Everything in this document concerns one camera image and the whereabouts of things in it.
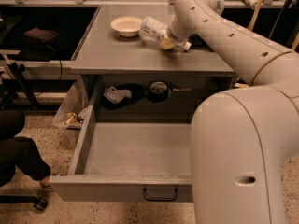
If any grey open drawer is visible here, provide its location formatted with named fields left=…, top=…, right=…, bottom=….
left=50, top=77, right=192, bottom=202

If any dark box under bench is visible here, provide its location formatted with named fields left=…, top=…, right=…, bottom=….
left=23, top=27, right=59, bottom=42

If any black tape roll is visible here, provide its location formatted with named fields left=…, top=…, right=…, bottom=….
left=149, top=81, right=169, bottom=102

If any grey counter cabinet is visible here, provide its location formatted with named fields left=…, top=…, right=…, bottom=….
left=72, top=3, right=236, bottom=122

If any clear plastic bin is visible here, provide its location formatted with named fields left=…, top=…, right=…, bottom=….
left=52, top=82, right=84, bottom=144

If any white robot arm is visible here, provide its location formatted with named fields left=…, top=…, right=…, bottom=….
left=167, top=0, right=299, bottom=224

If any white paper bowl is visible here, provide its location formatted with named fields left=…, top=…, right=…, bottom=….
left=110, top=16, right=143, bottom=37

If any black bag with white label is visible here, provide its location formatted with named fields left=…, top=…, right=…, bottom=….
left=101, top=84, right=144, bottom=110

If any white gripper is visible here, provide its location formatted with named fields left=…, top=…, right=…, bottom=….
left=160, top=25, right=192, bottom=49

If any wooden stick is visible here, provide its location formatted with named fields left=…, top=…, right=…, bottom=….
left=248, top=0, right=263, bottom=31

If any black drawer handle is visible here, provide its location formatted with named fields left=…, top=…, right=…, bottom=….
left=142, top=188, right=178, bottom=202

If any blue plastic water bottle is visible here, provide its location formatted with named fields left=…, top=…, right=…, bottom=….
left=139, top=16, right=191, bottom=51

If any black office chair base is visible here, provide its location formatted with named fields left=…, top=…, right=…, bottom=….
left=0, top=195, right=48, bottom=211

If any person in black clothes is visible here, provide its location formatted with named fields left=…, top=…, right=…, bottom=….
left=0, top=110, right=52, bottom=189

